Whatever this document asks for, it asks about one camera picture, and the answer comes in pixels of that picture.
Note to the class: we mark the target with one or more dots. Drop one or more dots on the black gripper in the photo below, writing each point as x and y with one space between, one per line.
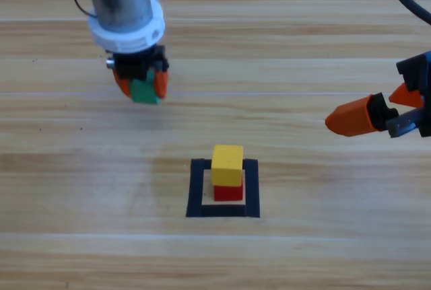
422 74
134 64

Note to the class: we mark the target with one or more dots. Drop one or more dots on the green wooden cube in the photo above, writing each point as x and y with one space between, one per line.
143 91

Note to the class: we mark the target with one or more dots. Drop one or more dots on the yellow wooden cube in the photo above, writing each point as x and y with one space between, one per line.
226 165

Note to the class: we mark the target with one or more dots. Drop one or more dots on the red wooden cube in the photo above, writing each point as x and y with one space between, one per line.
228 193

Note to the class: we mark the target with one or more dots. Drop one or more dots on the black tape square outline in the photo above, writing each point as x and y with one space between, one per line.
195 199

